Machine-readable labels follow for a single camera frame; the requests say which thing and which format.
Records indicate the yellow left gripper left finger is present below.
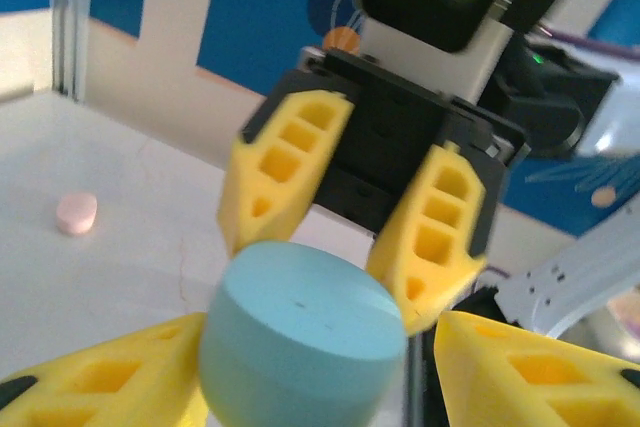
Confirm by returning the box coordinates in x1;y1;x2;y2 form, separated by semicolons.
0;311;211;427

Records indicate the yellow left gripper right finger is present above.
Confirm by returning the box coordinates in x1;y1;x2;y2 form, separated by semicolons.
432;310;640;427

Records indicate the blue earbud charging case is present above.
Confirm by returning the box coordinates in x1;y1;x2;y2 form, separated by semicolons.
199;240;409;427

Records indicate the pink earbud charging case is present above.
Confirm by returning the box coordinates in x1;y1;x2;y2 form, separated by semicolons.
55;191;98;237

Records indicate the aluminium frame post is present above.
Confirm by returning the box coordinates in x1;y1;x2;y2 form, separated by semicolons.
49;0;91;103

